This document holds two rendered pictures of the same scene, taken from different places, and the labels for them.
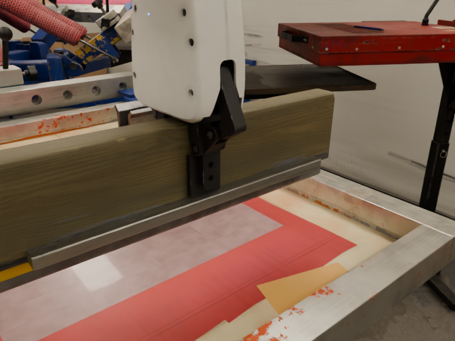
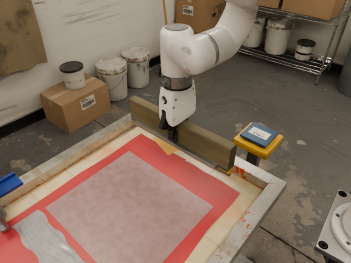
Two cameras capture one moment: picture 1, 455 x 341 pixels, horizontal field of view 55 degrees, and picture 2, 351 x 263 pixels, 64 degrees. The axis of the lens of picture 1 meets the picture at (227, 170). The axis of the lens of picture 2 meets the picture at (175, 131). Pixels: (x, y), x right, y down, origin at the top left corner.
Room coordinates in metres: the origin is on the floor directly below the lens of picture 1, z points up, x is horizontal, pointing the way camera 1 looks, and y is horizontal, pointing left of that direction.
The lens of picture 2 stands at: (0.46, 0.63, 1.59)
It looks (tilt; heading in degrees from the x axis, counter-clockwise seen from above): 39 degrees down; 261
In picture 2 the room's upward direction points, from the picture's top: straight up
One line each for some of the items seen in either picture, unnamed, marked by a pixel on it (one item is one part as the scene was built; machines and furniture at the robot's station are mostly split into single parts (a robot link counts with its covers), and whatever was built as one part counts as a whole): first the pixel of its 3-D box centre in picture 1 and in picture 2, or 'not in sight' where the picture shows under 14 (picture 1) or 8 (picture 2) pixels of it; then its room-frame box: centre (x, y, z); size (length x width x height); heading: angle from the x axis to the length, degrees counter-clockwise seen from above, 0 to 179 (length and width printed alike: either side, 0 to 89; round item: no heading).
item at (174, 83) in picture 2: not in sight; (175, 77); (0.36, 0.04, 1.27); 0.09 x 0.07 x 0.03; 40
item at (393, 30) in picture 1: (377, 40); not in sight; (1.61, -0.53, 1.06); 0.61 x 0.46 x 0.12; 100
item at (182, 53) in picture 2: not in sight; (186, 55); (0.34, 0.07, 1.34); 0.15 x 0.10 x 0.11; 126
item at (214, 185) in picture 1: (212, 162); not in sight; (0.33, 0.01, 1.11); 0.03 x 0.03 x 0.07; 40
